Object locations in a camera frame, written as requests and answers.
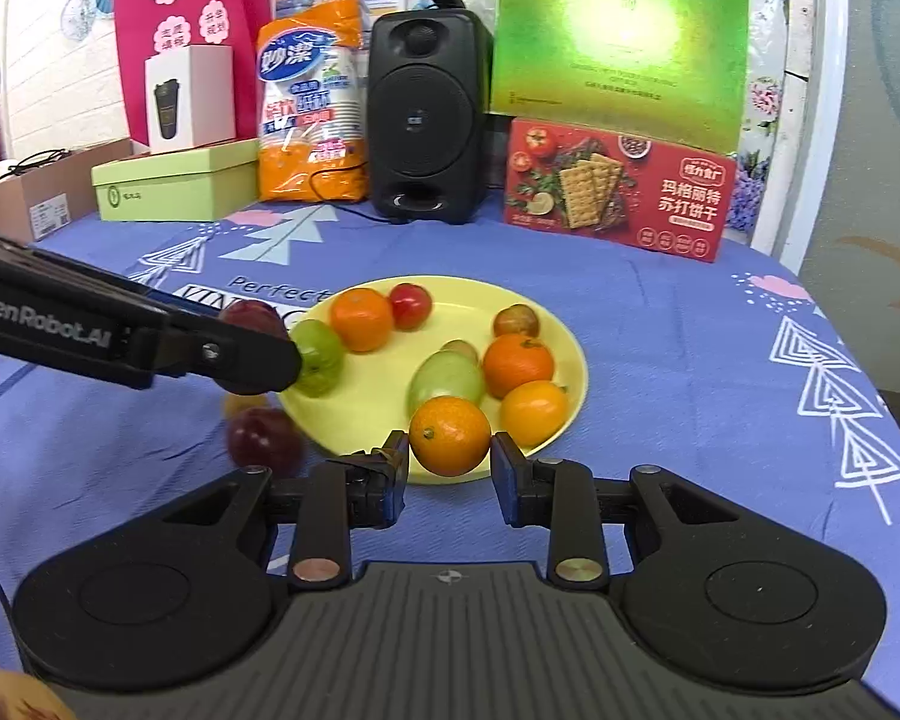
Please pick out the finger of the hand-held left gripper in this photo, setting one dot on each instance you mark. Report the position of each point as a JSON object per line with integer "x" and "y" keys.
{"x": 232, "y": 360}
{"x": 176, "y": 302}

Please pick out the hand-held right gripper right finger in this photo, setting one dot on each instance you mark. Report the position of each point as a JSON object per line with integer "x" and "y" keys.
{"x": 506, "y": 480}

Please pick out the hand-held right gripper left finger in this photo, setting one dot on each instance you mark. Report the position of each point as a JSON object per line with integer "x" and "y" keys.
{"x": 399, "y": 476}

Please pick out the small orange citrus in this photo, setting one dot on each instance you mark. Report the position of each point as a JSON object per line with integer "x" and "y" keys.
{"x": 450, "y": 435}

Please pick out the yellow-orange citrus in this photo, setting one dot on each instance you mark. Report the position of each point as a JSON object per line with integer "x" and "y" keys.
{"x": 534, "y": 414}

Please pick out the yellow-green plastic plate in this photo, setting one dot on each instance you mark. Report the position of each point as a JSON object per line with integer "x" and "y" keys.
{"x": 390, "y": 390}

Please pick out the round green apple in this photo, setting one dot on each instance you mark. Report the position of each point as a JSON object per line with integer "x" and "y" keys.
{"x": 320, "y": 360}

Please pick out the oval green mango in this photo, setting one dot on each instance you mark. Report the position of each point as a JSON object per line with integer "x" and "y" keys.
{"x": 446, "y": 382}

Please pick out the orange mandarin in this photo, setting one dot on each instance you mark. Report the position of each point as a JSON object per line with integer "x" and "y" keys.
{"x": 361, "y": 319}
{"x": 517, "y": 365}

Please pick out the small red apple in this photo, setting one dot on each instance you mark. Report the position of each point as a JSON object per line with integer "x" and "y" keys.
{"x": 410, "y": 305}

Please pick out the small red-green mango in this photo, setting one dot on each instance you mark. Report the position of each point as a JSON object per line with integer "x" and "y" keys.
{"x": 238, "y": 403}

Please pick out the dark red apple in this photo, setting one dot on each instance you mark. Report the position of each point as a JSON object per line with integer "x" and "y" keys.
{"x": 251, "y": 313}

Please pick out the dark red plum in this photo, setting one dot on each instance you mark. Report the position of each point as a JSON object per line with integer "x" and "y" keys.
{"x": 264, "y": 441}

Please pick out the brown cardboard box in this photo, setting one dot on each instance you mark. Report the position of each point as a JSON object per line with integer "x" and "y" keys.
{"x": 60, "y": 195}

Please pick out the light green shoe box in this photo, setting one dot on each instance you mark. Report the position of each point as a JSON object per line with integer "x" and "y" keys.
{"x": 180, "y": 180}

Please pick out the blue printed tablecloth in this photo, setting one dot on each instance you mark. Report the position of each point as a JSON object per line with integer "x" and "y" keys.
{"x": 682, "y": 390}

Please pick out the white cup box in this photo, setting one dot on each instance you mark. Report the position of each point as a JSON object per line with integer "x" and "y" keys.
{"x": 195, "y": 97}

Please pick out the orange paper cup pack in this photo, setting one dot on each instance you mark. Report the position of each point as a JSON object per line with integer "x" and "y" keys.
{"x": 311, "y": 105}

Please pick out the black speaker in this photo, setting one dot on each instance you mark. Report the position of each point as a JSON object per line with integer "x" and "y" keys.
{"x": 424, "y": 120}

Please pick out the red cracker box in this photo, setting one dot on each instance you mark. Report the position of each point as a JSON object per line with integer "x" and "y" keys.
{"x": 615, "y": 191}

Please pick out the green gift box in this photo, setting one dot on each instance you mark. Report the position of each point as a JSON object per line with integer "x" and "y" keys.
{"x": 615, "y": 45}

